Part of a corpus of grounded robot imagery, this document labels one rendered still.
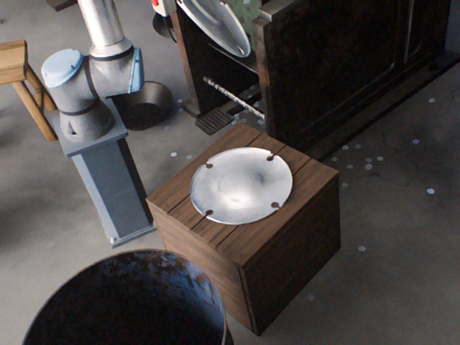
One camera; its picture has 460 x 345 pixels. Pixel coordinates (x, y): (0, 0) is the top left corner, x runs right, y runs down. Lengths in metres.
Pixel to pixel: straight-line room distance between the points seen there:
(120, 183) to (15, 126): 0.93
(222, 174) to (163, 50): 1.30
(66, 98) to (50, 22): 1.66
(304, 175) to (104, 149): 0.59
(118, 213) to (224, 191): 0.47
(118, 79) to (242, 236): 0.54
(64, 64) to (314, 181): 0.74
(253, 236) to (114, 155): 0.53
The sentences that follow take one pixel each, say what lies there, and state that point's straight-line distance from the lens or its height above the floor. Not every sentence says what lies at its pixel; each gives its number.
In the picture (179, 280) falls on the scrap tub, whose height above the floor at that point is 0.37.
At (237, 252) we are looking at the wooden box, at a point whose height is 0.35.
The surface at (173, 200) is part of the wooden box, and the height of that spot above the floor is 0.35.
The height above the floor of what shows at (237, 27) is 0.83.
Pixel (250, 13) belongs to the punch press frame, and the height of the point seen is 0.58.
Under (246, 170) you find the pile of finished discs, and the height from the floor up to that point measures 0.36.
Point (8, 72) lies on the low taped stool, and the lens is 2.42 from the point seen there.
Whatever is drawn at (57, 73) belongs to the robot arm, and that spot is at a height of 0.67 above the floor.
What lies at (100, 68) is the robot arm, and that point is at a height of 0.66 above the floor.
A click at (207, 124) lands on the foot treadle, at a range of 2.15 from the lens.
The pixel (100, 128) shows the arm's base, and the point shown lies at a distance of 1.76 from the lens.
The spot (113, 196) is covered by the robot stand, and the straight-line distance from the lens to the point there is 1.92.
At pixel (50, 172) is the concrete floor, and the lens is 2.43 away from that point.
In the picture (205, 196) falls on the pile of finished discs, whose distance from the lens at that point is 1.64.
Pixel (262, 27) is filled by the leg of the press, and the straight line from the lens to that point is 1.75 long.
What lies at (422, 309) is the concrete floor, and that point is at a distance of 1.83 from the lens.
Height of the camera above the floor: 1.55
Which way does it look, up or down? 45 degrees down
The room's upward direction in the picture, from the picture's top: 12 degrees counter-clockwise
